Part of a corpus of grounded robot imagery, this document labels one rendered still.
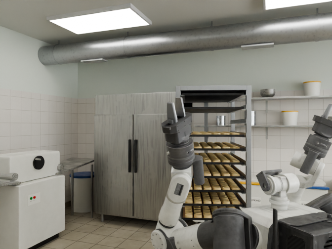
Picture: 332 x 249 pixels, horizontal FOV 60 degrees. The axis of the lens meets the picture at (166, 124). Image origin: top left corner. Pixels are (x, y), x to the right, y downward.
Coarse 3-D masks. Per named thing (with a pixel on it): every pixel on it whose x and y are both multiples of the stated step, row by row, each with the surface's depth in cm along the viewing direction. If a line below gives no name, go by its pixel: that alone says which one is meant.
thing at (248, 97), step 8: (248, 88) 183; (248, 96) 183; (248, 104) 183; (248, 112) 183; (248, 120) 183; (248, 128) 183; (248, 136) 183; (248, 144) 183; (248, 152) 183; (248, 160) 183; (248, 168) 183; (248, 176) 183; (248, 184) 183; (248, 192) 183; (248, 200) 183
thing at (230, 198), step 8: (192, 192) 224; (200, 192) 224; (208, 192) 224; (216, 192) 224; (224, 192) 224; (192, 200) 200; (200, 200) 193; (208, 200) 193; (216, 200) 193; (224, 200) 194; (232, 200) 194
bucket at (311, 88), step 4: (304, 84) 420; (308, 84) 414; (312, 84) 411; (316, 84) 410; (320, 84) 413; (304, 88) 421; (308, 88) 414; (312, 88) 411; (316, 88) 410; (304, 92) 423; (308, 92) 415; (312, 92) 411; (316, 92) 411
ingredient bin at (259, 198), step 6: (240, 180) 429; (252, 180) 427; (252, 186) 401; (258, 186) 398; (252, 192) 401; (258, 192) 398; (252, 198) 400; (258, 198) 398; (264, 198) 396; (252, 204) 401; (258, 204) 398; (264, 204) 396; (270, 204) 393
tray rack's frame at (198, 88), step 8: (184, 88) 186; (192, 88) 185; (200, 88) 185; (208, 88) 185; (216, 88) 184; (224, 88) 184; (232, 88) 184; (240, 88) 183; (232, 104) 244; (232, 128) 244; (232, 152) 244
